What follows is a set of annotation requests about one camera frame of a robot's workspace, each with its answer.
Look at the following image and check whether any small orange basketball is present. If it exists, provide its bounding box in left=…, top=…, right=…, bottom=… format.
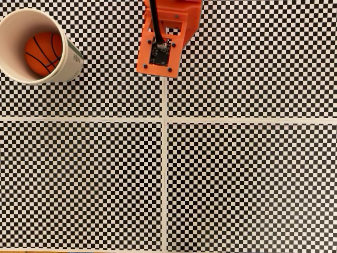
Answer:
left=24, top=32, right=64, bottom=78

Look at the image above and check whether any white paper cup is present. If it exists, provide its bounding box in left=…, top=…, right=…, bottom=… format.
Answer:
left=0, top=7, right=85, bottom=86

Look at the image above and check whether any black white checkerboard sheet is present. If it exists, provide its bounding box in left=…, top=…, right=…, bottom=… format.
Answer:
left=0, top=0, right=164, bottom=119
left=166, top=0, right=337, bottom=120
left=0, top=121, right=164, bottom=251
left=166, top=122, right=337, bottom=253

